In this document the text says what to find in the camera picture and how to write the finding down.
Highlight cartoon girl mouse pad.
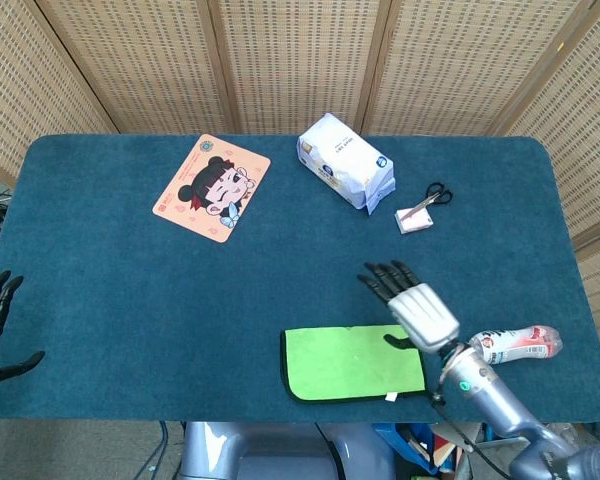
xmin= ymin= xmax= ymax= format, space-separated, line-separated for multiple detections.
xmin=151 ymin=133 xmax=272 ymax=245

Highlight bamboo folding screen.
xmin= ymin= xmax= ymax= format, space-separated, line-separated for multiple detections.
xmin=0 ymin=0 xmax=600 ymax=364

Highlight blue table mat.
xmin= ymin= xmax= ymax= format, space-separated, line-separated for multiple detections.
xmin=0 ymin=133 xmax=600 ymax=425

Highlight clear plastic drink bottle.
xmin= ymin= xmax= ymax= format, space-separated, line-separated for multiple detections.
xmin=467 ymin=324 xmax=564 ymax=366

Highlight grey and green cloth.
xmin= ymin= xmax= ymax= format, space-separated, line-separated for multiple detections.
xmin=279 ymin=323 xmax=427 ymax=404

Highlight blue storage bin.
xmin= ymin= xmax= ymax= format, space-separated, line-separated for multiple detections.
xmin=372 ymin=423 xmax=456 ymax=476

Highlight white tissue pack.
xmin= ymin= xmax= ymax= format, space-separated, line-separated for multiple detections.
xmin=295 ymin=112 xmax=397 ymax=217

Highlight black handled scissors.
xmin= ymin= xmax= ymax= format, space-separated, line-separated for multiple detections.
xmin=403 ymin=181 xmax=453 ymax=220

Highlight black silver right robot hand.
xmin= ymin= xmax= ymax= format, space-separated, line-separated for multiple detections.
xmin=357 ymin=259 xmax=460 ymax=355

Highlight grey robot torso base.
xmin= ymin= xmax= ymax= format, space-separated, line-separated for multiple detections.
xmin=178 ymin=422 xmax=399 ymax=480

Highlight white note pad block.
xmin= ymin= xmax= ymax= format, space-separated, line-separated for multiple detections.
xmin=393 ymin=204 xmax=435 ymax=236

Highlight blue cable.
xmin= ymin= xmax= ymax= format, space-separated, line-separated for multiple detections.
xmin=134 ymin=422 xmax=172 ymax=480

